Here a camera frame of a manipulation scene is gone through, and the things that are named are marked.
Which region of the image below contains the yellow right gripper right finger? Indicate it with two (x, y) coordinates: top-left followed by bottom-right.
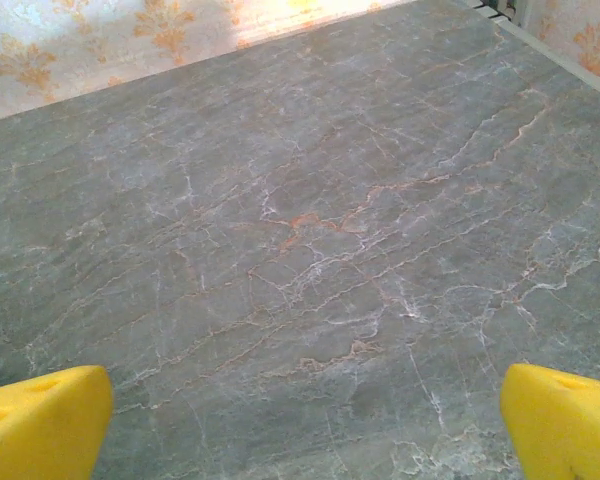
(499, 362), (600, 480)

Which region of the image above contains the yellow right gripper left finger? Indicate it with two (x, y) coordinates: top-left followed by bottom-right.
(0, 364), (115, 480)

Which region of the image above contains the aluminium frame post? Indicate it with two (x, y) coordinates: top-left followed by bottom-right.
(499, 0), (537, 29)

